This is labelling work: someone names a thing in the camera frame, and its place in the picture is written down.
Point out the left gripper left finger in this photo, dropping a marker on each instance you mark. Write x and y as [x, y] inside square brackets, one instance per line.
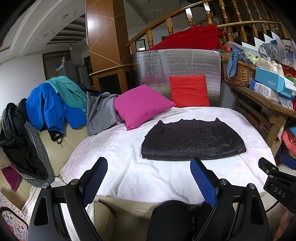
[47, 221]

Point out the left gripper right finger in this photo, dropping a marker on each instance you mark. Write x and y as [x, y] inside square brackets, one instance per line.
[231, 212]

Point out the black quilted jacket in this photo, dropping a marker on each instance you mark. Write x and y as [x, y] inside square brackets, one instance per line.
[187, 139]

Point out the colourful patterned bag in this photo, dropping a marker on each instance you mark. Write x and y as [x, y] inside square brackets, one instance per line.
[13, 221]

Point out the maroon cloth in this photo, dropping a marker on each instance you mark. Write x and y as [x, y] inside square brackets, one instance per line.
[12, 176]

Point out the black trouser leg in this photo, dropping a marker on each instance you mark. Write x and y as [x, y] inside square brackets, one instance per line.
[175, 220]

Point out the wooden side table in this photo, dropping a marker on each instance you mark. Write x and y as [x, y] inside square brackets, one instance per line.
[267, 117]

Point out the grey knitted garment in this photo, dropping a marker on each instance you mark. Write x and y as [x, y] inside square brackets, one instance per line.
[42, 160]

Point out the white embossed bed cover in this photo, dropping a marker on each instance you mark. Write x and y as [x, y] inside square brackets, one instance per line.
[151, 163]

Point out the black puffy coat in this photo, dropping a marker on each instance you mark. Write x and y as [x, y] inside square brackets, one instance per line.
[16, 143]

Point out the white patterned tissue pack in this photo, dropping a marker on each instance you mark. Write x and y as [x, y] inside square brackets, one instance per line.
[263, 90]

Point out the light blue cardboard box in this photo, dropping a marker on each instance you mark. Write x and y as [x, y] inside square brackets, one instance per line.
[275, 81]

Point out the blue jacket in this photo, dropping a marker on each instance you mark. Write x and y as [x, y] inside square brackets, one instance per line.
[47, 111]

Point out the wicker basket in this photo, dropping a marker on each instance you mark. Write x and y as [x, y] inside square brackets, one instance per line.
[244, 73]

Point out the teal shirt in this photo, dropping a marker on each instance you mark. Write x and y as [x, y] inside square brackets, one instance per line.
[69, 91]

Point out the magenta pillow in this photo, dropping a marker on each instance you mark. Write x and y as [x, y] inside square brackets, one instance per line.
[140, 104]

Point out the red pillow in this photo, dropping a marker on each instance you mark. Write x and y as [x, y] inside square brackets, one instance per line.
[187, 91]

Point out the blue cloth in basket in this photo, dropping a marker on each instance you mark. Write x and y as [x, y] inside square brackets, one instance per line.
[237, 54]

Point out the red blanket behind panel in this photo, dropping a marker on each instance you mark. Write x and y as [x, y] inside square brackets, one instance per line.
[204, 37]

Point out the wooden stair railing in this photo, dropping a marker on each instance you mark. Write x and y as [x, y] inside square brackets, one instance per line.
[240, 21]

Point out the silver foil insulation panel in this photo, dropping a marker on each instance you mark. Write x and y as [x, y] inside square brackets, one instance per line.
[153, 68]

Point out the wooden column cabinet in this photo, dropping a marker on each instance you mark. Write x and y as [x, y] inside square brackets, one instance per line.
[107, 38]

